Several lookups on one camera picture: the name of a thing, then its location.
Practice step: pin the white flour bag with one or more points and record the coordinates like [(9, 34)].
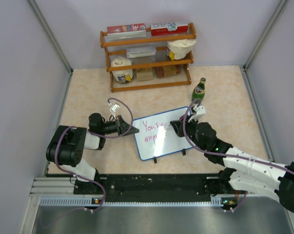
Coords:
[(123, 75), (178, 49)]

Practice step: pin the red foil roll box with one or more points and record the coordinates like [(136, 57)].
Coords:
[(126, 31)]

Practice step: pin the green glass Perrier bottle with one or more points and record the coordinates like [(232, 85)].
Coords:
[(199, 90)]

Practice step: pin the blue framed whiteboard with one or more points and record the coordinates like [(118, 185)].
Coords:
[(156, 138)]

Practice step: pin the red white wrap box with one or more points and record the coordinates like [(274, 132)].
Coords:
[(168, 28)]

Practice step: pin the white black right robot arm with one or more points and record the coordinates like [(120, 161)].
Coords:
[(242, 172)]

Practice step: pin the orange wooden shelf rack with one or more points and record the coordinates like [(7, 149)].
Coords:
[(117, 48)]

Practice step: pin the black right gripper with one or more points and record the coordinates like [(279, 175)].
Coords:
[(178, 126)]

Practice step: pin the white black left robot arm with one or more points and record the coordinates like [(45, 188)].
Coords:
[(67, 145)]

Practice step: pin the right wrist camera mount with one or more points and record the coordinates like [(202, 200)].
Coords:
[(198, 111)]

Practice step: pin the clear plastic container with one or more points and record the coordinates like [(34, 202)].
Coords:
[(140, 55)]

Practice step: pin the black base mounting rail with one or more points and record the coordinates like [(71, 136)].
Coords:
[(156, 187)]

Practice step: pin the white flour bag left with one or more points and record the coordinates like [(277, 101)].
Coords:
[(123, 75)]

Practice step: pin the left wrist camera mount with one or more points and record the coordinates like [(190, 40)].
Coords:
[(113, 108)]

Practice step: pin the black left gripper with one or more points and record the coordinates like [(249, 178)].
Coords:
[(122, 126)]

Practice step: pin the white flour bag right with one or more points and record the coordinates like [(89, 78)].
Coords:
[(178, 49)]

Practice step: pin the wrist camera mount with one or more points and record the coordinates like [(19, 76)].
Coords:
[(198, 111), (113, 108)]

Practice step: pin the brown brick-pattern box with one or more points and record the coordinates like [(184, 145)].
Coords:
[(167, 71)]

